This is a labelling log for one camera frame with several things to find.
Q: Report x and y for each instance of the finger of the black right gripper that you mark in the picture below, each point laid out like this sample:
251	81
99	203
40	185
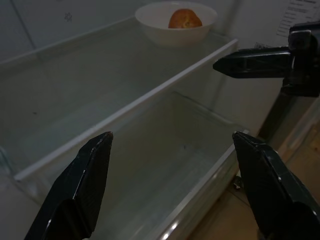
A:
262	62

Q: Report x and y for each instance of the glass fridge shelf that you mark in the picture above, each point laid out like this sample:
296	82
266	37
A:
87	87

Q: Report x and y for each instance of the white bowl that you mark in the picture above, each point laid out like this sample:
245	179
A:
155	27

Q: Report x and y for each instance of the white label sticker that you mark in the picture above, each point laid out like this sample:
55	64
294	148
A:
292	17

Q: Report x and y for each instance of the grey steel fridge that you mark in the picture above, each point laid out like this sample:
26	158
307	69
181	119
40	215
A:
37	20

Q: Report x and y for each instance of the clear crisper drawer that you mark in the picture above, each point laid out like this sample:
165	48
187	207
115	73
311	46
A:
162	162

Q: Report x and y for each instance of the orange red fruit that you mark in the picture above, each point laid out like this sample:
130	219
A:
185	19

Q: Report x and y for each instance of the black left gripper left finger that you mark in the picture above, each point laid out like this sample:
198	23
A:
75	195

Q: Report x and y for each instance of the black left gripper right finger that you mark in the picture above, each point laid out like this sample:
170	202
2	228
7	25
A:
272	200

